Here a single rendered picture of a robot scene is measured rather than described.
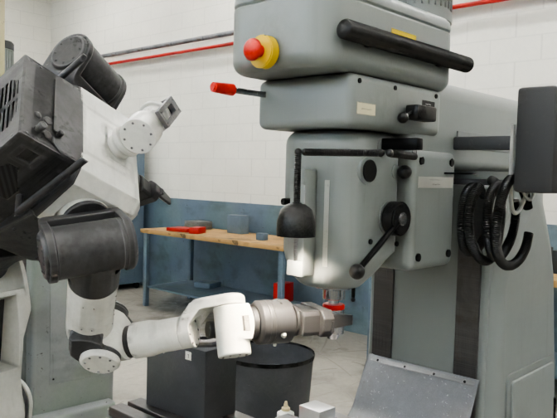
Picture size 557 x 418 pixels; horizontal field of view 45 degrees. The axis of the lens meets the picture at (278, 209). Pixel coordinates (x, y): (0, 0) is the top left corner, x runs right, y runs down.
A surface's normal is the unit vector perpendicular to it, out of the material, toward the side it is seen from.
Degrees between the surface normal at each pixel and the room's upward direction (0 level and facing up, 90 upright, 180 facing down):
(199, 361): 90
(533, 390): 88
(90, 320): 133
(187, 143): 90
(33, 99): 58
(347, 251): 90
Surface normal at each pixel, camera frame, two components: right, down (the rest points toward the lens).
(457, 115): 0.73, 0.06
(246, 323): 0.41, -0.33
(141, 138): -0.14, 0.47
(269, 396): 0.04, 0.11
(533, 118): -0.68, 0.02
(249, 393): -0.40, 0.10
